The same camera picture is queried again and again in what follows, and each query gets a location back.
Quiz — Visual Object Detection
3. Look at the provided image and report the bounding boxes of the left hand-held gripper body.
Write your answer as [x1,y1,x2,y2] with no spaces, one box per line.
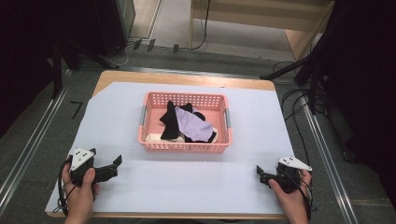
[68,147,120,188]

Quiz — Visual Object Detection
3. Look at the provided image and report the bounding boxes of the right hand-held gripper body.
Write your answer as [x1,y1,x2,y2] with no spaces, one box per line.
[259,156,313,194]

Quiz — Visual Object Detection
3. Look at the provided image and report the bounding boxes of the cream white sock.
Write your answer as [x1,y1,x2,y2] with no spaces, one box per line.
[145,126,219,145]

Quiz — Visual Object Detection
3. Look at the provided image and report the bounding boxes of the long black sock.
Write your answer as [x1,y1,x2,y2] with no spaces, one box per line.
[159,100,181,141]

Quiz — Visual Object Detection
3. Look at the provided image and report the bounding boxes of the pink plastic basket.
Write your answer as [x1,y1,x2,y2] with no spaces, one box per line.
[137,91,233,154]

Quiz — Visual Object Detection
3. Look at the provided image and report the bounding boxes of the lavender sock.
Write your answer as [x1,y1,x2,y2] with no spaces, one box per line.
[174,105,215,143]

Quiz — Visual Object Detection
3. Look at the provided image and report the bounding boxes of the lavender cloth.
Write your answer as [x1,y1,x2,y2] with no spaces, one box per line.
[179,103,219,144]

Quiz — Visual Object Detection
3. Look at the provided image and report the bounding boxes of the person's right hand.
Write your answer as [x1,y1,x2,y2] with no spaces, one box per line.
[268,169,313,219]

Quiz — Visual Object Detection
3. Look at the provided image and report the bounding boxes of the person's left hand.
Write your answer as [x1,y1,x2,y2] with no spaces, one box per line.
[61,167,101,217]

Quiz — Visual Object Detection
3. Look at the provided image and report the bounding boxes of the white table sheet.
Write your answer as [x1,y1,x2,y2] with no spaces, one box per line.
[44,81,295,217]

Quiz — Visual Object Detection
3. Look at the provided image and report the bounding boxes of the black upright stand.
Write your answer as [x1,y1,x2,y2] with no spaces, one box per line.
[50,38,64,100]

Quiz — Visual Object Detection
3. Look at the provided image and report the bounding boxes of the black tripod stand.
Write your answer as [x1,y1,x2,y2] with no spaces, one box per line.
[260,0,335,116]

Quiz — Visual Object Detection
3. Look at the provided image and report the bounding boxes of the dark cabinet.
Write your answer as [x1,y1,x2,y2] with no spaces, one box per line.
[92,0,137,58]

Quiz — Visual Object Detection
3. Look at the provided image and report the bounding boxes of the light wooden shelf unit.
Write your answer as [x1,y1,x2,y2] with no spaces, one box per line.
[188,0,336,63]

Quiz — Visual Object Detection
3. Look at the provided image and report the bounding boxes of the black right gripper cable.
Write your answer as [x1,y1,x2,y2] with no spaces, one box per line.
[298,176,314,222]

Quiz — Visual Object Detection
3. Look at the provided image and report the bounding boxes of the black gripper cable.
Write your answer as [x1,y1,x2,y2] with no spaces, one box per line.
[57,158,73,217]
[298,176,314,222]

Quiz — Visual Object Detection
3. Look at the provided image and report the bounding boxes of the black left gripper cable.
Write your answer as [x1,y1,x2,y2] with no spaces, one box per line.
[57,158,73,217]

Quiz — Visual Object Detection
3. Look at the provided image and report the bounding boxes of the metal floor rail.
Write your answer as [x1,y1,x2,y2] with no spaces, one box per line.
[78,64,262,80]
[299,92,360,224]
[0,68,73,217]

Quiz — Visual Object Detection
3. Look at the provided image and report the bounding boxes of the black floor cables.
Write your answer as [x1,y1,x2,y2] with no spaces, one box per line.
[272,60,313,166]

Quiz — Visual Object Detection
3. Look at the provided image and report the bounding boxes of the white floor cable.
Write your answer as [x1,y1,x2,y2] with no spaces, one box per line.
[105,42,135,69]

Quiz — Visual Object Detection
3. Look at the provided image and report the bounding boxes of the black hanging cable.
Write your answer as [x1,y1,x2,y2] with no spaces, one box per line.
[190,0,212,51]

